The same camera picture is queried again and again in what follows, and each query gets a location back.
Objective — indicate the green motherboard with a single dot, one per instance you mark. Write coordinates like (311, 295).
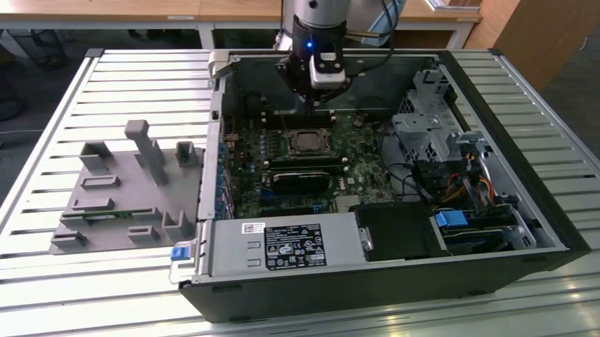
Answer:
(361, 165)

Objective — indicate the blue case latch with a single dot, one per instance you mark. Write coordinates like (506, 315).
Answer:
(182, 253)

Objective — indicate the silver metal drive cage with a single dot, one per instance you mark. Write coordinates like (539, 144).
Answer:
(422, 130)

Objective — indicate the silver CPU plate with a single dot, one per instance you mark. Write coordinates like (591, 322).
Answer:
(312, 140)

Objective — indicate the green RAM stick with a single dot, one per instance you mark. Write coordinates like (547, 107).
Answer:
(122, 214)

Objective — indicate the black graphics card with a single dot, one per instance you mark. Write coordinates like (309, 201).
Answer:
(300, 182)

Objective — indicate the CPU socket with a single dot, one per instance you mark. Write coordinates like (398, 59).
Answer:
(291, 152)

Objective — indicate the silver chipset heatsink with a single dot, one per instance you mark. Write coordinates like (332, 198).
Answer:
(349, 203)

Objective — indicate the wooden desk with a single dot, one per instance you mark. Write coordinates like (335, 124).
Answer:
(141, 10)

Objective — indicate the wooden cabinet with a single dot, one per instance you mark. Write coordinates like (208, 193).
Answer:
(545, 38)

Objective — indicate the grey plastic parts rack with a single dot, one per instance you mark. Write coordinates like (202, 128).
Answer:
(132, 196)

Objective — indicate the black open PC case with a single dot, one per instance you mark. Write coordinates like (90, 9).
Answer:
(328, 298)

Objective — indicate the black plastic fan shroud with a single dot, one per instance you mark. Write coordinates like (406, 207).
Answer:
(399, 231)

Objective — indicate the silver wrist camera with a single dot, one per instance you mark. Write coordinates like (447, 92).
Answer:
(325, 79)

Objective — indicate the silver power supply unit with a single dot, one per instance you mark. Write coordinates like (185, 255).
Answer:
(235, 242)

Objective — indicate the blue disk carrier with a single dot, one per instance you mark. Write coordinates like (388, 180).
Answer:
(450, 219)

